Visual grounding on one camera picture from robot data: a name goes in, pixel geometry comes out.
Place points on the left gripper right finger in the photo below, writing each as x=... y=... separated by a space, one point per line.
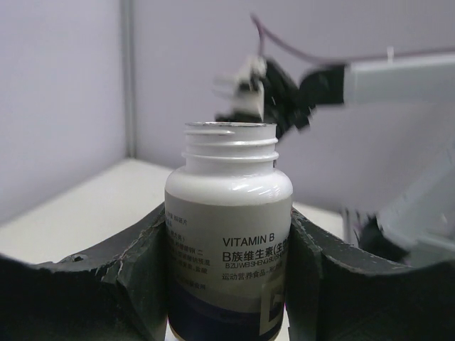
x=336 y=291

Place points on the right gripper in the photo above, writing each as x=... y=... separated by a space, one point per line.
x=287 y=104

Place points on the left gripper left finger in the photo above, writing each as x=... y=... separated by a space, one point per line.
x=115 y=290

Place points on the white vitamin B bottle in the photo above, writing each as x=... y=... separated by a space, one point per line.
x=228 y=219

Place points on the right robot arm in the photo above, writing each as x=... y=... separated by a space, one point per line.
x=375 y=139

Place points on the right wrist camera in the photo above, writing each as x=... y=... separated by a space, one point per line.
x=246 y=95

